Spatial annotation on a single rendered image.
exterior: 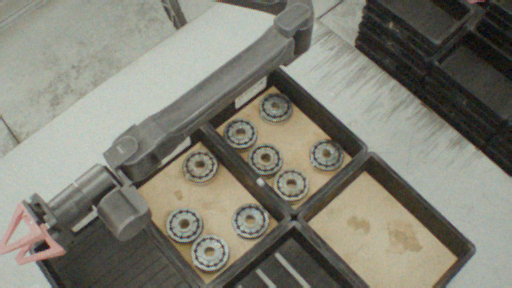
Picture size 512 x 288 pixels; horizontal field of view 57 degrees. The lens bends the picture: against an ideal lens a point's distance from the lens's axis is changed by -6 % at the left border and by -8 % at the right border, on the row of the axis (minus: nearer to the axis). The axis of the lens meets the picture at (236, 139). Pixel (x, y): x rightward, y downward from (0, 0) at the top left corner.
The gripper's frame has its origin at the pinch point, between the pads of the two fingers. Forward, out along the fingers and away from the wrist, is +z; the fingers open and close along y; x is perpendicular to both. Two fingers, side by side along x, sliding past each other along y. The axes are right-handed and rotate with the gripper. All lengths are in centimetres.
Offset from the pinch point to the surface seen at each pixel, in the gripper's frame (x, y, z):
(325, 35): 32, 74, -119
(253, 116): 19, 62, -69
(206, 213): 6, 62, -38
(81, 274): 16, 62, 0
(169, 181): 20, 62, -37
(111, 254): 15, 62, -10
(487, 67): -16, 106, -184
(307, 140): 2, 62, -75
